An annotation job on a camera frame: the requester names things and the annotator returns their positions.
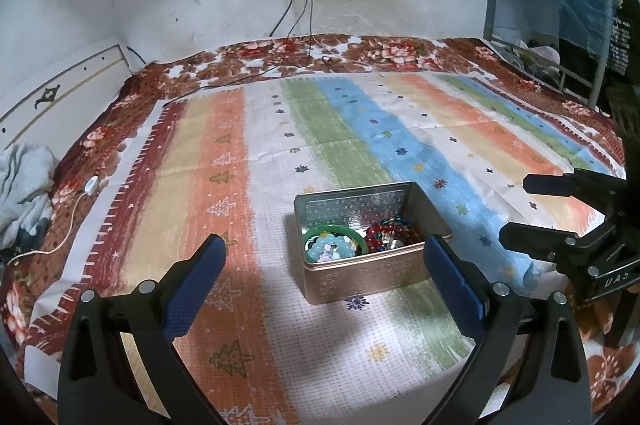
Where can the blue metal rack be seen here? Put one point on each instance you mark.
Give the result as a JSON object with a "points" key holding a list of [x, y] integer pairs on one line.
{"points": [[585, 46]]}

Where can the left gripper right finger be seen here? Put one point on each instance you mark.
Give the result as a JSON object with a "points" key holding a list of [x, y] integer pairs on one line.
{"points": [[552, 383]]}

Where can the grey crumpled blanket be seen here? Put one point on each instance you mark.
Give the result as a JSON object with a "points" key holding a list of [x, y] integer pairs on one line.
{"points": [[27, 178]]}

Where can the red floral bedspread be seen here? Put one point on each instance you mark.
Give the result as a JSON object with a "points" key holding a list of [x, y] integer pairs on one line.
{"points": [[84, 166]]}

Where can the silver metal tin box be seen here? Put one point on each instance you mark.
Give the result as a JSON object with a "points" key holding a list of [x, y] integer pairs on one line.
{"points": [[395, 219]]}

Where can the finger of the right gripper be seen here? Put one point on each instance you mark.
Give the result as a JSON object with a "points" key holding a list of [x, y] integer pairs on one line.
{"points": [[598, 264], [607, 194]]}

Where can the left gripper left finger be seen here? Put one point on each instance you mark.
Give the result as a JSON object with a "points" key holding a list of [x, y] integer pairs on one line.
{"points": [[96, 384]]}

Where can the white wooden headboard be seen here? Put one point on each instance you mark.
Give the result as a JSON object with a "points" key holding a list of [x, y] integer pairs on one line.
{"points": [[57, 106]]}

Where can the green jade bangle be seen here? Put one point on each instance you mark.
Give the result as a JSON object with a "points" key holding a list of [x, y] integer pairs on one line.
{"points": [[337, 231]]}

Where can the striped colourful cloth mat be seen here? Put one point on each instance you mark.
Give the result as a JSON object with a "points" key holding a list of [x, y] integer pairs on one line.
{"points": [[233, 161]]}

